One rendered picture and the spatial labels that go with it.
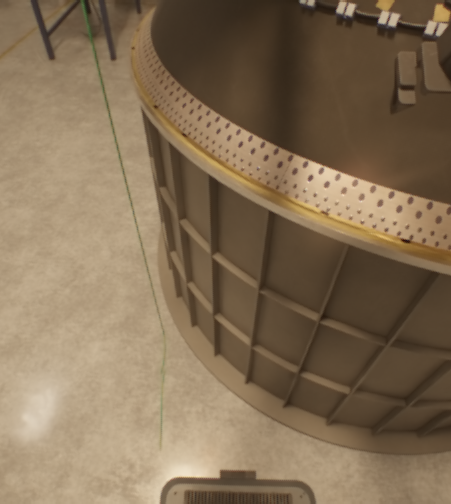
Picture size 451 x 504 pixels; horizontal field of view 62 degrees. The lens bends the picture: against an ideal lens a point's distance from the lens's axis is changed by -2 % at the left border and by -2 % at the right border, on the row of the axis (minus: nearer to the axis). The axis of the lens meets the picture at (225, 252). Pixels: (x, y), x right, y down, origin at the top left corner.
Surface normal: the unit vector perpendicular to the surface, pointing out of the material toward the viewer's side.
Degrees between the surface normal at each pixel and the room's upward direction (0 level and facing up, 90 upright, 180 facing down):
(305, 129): 62
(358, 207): 43
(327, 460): 0
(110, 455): 0
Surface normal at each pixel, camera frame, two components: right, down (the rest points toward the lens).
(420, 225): -0.25, 0.02
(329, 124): -0.50, 0.25
